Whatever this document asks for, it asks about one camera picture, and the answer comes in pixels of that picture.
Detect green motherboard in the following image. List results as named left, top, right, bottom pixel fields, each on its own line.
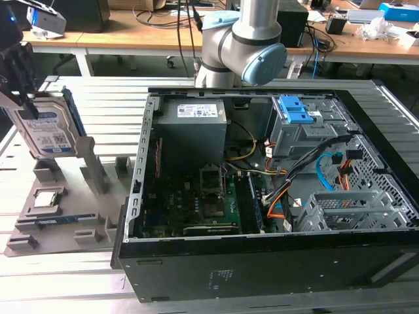
left=142, top=163, right=266, bottom=238

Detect blue plastic drive latch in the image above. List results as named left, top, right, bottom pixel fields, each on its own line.
left=287, top=111, right=316, bottom=124
left=280, top=94, right=308, bottom=114

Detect blue wire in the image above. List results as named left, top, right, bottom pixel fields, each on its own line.
left=315, top=152, right=344, bottom=192

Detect wooden desk with clutter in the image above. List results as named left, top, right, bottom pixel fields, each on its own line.
left=281, top=6, right=419, bottom=66

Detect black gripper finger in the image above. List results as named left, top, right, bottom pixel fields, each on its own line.
left=14, top=41, right=39, bottom=120
left=0, top=48, right=18, bottom=107

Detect black RAM slot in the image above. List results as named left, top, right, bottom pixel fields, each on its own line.
left=236, top=175, right=255, bottom=234

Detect yellow wire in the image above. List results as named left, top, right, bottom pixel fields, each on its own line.
left=227, top=120, right=258, bottom=162

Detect crumpled white paper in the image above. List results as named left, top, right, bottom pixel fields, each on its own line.
left=31, top=28, right=65, bottom=41

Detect metal socket cover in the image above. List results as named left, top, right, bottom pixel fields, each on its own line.
left=199, top=163, right=227, bottom=197

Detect grey parts rack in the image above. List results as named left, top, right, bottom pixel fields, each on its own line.
left=3, top=137, right=137, bottom=258

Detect black arm base cable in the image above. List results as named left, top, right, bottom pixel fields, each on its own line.
left=175, top=0, right=201, bottom=79

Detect clear plastic bag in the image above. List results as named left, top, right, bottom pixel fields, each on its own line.
left=355, top=16, right=410, bottom=43

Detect grey laptop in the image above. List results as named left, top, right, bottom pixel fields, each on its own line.
left=346, top=9, right=386, bottom=24

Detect small black box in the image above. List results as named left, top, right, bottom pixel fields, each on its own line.
left=325, top=15, right=348, bottom=35

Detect white power strip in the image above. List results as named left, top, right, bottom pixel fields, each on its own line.
left=287, top=61, right=304, bottom=79

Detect orange red wire bundle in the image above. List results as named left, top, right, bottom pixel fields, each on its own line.
left=338, top=159, right=354, bottom=191

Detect grey metal disk bay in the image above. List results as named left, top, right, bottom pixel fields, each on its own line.
left=293, top=189, right=419, bottom=232

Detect black open PC case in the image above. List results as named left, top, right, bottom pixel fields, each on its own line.
left=110, top=79, right=419, bottom=304

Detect blue cardboard box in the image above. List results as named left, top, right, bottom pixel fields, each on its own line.
left=378, top=2, right=419, bottom=23

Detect CPU socket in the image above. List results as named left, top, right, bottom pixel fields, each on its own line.
left=202, top=199, right=227, bottom=219

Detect hard disk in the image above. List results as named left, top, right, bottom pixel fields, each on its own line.
left=0, top=86, right=88, bottom=160

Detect white box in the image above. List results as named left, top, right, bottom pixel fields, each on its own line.
left=389, top=25, right=419, bottom=50

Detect grey mixed wire bundle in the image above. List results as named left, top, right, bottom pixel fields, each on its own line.
left=225, top=162, right=289, bottom=177

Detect blue hanging cable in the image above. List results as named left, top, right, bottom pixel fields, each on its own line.
left=311, top=48, right=321, bottom=79

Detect silver CPU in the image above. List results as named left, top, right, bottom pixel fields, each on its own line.
left=33, top=192, right=60, bottom=209

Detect black wire bundle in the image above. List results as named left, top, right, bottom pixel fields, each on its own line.
left=261, top=133, right=356, bottom=207

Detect large black box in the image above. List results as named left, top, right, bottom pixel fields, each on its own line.
left=64, top=0, right=111, bottom=33

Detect grey metal drive cage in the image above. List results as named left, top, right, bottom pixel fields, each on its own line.
left=266, top=96, right=358, bottom=160

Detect thin red wire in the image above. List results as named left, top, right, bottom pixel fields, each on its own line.
left=155, top=137, right=164, bottom=179

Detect grey power supply unit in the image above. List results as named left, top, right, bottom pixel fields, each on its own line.
left=153, top=99, right=228, bottom=164

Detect black desk cables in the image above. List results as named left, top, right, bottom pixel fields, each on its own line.
left=132, top=5, right=204, bottom=27

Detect long wooden desk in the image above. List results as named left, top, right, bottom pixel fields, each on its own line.
left=19, top=9, right=210, bottom=78

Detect blue RAM stick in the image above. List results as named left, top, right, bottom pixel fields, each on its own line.
left=247, top=175, right=264, bottom=230

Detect black graphics card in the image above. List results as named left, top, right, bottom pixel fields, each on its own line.
left=182, top=224, right=240, bottom=236

